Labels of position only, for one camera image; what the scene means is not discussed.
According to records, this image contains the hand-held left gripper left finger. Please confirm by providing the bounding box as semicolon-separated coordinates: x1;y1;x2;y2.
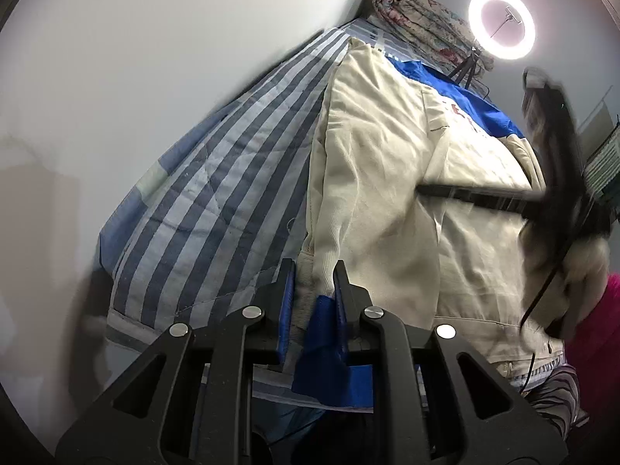
55;258;296;465

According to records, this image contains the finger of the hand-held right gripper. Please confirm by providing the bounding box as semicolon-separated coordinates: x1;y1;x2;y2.
417;183;538;216

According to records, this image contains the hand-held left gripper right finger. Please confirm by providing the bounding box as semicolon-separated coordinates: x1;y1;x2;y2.
333;259;567;465

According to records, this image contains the beige and blue jacket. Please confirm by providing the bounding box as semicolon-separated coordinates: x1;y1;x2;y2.
291;41;567;410

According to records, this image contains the person's right hand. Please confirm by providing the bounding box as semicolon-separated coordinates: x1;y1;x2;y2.
525;239;612;337

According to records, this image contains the black tripod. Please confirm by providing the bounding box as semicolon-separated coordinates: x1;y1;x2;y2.
446;46;490;90

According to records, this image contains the blue striped bed sheet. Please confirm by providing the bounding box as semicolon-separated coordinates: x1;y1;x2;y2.
99;18;490;427

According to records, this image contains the rolled floral quilt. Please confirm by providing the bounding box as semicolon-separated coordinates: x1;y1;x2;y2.
370;0;495;76

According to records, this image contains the zebra striped cloth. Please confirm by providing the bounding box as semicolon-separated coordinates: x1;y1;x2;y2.
525;365;582;439

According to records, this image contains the wire storage rack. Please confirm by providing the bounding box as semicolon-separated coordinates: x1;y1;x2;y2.
584;121;620;204

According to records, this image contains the black cable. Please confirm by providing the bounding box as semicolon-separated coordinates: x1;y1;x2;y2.
518;232;572;393

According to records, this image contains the ring light phone holder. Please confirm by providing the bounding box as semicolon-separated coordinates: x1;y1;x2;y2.
491;6;521;40

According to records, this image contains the white ring light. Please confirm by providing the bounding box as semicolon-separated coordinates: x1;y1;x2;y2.
467;0;537;61

